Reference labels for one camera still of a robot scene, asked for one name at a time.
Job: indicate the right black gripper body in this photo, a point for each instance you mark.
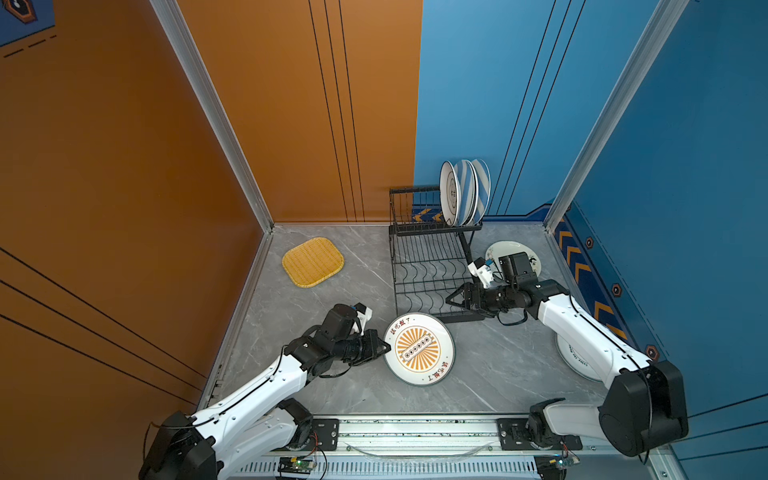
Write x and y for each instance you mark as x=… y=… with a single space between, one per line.
x=500 y=298

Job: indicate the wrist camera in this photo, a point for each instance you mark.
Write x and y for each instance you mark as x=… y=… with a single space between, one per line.
x=485 y=271
x=364 y=315

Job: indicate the circuit board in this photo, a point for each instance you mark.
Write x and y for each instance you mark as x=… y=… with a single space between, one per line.
x=555 y=467
x=296 y=468

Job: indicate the blue striped plate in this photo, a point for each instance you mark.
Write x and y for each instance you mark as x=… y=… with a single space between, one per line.
x=484 y=189
x=464 y=176

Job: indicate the white green emblem plate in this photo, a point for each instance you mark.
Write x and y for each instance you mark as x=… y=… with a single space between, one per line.
x=449 y=193

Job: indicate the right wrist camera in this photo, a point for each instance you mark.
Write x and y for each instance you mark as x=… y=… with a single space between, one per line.
x=485 y=271

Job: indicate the yellow woven square plate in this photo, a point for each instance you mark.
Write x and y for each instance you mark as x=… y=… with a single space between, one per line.
x=312 y=262

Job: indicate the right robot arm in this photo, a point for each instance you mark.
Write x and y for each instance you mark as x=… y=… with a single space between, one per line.
x=645 y=406

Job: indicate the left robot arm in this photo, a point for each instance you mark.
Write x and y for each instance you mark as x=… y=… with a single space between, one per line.
x=264 y=414

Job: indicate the green red rimmed plate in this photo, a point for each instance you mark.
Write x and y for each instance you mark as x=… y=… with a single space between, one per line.
x=475 y=198

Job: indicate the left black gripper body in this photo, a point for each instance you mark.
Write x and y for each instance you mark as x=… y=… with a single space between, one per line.
x=349 y=352

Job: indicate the white plate red characters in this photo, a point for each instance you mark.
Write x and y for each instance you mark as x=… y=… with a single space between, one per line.
x=576 y=361

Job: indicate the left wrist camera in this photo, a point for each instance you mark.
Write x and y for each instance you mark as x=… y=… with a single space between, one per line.
x=364 y=315

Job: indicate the orange sunburst round plate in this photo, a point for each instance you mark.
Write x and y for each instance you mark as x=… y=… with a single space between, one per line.
x=422 y=351

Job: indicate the right circuit board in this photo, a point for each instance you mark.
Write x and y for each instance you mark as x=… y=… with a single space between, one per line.
x=555 y=467

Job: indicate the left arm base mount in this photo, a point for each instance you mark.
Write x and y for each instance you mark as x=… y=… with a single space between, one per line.
x=323 y=433

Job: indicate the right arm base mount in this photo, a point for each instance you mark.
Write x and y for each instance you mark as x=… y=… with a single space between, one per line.
x=515 y=435

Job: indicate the black wire dish rack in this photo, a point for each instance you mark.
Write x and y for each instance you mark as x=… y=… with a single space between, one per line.
x=429 y=258

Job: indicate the aluminium front rail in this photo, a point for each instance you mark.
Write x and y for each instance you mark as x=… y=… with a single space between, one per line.
x=440 y=435

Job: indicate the white floral plate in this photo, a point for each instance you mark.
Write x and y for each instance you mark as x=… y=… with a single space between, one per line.
x=503 y=248

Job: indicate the left circuit board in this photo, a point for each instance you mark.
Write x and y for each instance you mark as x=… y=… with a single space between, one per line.
x=296 y=468

